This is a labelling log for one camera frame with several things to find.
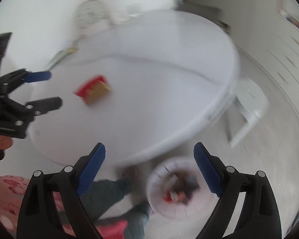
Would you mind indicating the white trash bin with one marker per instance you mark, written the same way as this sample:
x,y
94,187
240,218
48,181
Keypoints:
x,y
176,190

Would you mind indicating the round white wall clock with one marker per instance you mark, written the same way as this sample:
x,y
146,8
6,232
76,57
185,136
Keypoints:
x,y
89,13

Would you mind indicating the grey padded trouser legs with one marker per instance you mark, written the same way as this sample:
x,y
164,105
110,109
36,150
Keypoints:
x,y
103,194

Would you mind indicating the yellow binder clip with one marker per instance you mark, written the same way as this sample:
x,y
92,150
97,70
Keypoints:
x,y
72,49

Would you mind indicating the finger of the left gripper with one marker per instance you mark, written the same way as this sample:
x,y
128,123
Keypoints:
x,y
44,106
32,77

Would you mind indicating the person left hand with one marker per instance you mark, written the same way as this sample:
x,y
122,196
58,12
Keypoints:
x,y
5,142

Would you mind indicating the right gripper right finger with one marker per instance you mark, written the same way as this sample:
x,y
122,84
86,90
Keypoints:
x,y
259,217

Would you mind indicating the pink floral jacket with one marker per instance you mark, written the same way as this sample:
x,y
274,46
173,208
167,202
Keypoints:
x,y
12,191

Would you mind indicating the white plastic stool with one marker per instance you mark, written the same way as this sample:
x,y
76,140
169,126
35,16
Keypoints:
x,y
252,104

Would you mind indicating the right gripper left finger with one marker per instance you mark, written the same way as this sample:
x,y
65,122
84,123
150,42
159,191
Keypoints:
x,y
38,216

